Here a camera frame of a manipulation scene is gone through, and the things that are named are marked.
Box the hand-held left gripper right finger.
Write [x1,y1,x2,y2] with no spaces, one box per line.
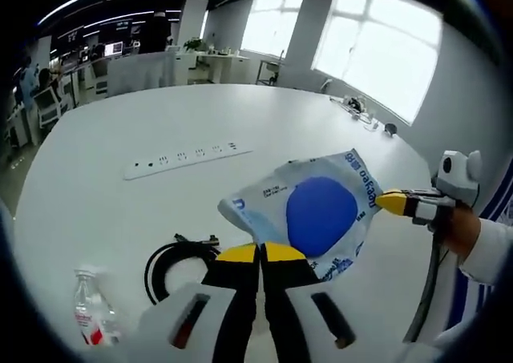
[259,240,406,363]

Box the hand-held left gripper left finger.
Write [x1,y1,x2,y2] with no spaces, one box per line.
[135,243,260,363]

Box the clear package with blue disc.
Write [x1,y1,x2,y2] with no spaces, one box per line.
[217,149,386,286]

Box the black cable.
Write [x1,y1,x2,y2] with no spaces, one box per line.
[143,232,224,306]

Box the clear water bottle red label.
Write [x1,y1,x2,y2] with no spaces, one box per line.
[73,268,121,346]

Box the person's right hand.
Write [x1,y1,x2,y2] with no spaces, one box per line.
[442,208,483,259]

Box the white power strip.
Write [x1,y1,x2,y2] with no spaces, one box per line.
[123,140,254,181]

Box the large window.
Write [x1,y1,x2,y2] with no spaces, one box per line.
[310,0,444,126]

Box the small window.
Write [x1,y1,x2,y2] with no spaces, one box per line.
[240,0,308,58]

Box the white desk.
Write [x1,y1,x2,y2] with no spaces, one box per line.
[196,51,252,86]

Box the white partition counter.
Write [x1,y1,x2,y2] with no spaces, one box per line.
[104,51,172,98]

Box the potted green plant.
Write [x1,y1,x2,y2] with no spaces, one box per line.
[183,37,206,54]

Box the white office chair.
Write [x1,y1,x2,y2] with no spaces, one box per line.
[34,87,64,128]

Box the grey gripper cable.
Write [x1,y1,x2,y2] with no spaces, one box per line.
[402,234,444,343]

